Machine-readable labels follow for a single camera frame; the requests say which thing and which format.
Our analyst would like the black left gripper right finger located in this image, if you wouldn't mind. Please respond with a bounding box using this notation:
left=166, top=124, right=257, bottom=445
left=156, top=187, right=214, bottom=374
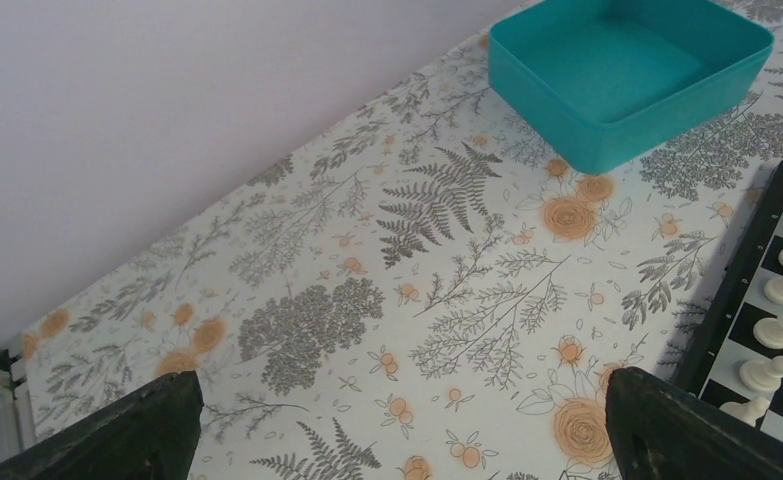
left=605, top=367, right=783, bottom=480

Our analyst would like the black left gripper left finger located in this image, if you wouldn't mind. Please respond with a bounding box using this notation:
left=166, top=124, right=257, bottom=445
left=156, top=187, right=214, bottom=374
left=0, top=371, right=203, bottom=479

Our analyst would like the black white chessboard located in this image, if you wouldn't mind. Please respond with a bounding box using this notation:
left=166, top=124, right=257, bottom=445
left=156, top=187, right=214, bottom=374
left=673, top=162, right=783, bottom=442

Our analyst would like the floral table mat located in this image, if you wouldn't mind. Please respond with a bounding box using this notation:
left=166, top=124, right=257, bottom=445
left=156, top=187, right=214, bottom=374
left=23, top=1, right=783, bottom=479

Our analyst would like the teal square box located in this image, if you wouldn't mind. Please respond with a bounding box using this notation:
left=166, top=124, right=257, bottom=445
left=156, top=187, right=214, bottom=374
left=487, top=0, right=774, bottom=174

